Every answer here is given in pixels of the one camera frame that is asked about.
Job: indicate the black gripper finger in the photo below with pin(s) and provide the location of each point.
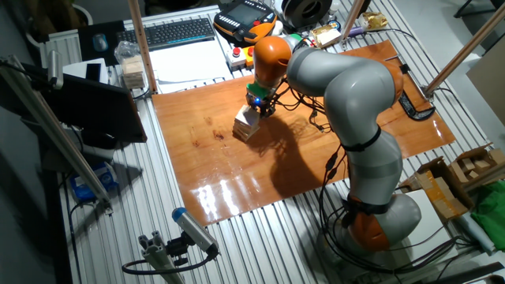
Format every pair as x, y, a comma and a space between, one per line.
248, 104
268, 113

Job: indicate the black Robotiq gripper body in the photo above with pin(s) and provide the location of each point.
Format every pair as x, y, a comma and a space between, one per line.
258, 102

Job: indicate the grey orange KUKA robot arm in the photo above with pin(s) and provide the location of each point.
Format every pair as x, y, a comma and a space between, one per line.
355, 90

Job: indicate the white box big red button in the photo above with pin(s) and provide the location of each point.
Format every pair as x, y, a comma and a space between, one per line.
236, 59

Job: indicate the yellow emergency stop button box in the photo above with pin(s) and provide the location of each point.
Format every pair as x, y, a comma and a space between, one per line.
248, 55

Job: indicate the white paper sheets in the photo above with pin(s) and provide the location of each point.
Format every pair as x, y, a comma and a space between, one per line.
185, 63

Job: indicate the yellow box big green button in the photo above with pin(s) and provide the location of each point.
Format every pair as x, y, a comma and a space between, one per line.
296, 36

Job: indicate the white rounded plastic object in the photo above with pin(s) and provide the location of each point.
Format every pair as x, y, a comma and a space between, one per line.
277, 28

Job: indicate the glossy wood grain mat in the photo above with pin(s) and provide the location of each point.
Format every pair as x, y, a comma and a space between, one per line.
213, 177

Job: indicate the black orange teach pendant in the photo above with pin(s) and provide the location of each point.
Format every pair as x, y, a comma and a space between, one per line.
244, 16

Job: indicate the cream coloured packet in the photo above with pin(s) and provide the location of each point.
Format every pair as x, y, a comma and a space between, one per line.
325, 36

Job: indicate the black filament spool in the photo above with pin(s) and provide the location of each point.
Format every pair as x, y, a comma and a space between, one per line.
307, 12

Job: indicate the black computer keyboard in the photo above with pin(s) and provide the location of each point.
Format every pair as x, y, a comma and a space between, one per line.
169, 33

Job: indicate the plastic bag of wooden blocks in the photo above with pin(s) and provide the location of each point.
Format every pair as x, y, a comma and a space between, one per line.
132, 69

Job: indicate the gold foil packet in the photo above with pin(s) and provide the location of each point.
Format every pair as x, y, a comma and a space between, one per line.
374, 19

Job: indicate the black flat monitor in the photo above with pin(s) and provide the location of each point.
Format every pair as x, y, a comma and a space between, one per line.
98, 110

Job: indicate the black curved clamp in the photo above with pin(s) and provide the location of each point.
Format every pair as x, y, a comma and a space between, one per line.
419, 115

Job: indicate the black smartphone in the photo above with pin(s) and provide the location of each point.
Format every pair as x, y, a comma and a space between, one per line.
93, 72

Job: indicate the dark computer mouse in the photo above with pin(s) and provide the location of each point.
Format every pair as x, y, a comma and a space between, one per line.
100, 42

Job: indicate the black mouse pad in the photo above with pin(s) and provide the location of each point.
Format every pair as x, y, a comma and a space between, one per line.
84, 49

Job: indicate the blue plastic package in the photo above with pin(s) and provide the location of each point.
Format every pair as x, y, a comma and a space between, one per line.
92, 183

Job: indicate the white flat box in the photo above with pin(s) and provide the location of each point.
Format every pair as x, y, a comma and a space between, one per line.
75, 71

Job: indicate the white foam board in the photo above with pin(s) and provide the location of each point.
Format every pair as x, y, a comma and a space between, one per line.
430, 213

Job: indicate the cardboard box with yellow tape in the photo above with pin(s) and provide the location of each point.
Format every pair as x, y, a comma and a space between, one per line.
442, 197

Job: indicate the cardboard box with wooden blocks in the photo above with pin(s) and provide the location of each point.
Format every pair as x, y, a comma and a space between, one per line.
473, 163

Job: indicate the brown cardboard sheet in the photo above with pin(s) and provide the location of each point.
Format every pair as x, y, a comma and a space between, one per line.
491, 87

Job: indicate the white rolled sheet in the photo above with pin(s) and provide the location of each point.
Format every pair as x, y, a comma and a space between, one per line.
475, 234

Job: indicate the green cloth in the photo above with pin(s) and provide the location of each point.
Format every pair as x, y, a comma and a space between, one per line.
491, 213

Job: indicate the green wrist mount adapter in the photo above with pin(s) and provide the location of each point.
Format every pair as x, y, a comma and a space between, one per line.
258, 90

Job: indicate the wooden frame pole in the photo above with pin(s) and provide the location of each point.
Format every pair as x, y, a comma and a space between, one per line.
465, 49
142, 43
352, 17

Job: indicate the silver camera with blue end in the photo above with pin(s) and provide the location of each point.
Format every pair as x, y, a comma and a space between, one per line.
193, 230

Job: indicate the aluminium profile camera post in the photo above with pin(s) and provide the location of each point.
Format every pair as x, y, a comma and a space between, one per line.
158, 256

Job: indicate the silver depth camera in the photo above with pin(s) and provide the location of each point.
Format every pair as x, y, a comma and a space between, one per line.
55, 69

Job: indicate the long aluminium frame beam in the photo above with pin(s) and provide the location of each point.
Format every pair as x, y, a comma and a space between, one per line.
51, 130

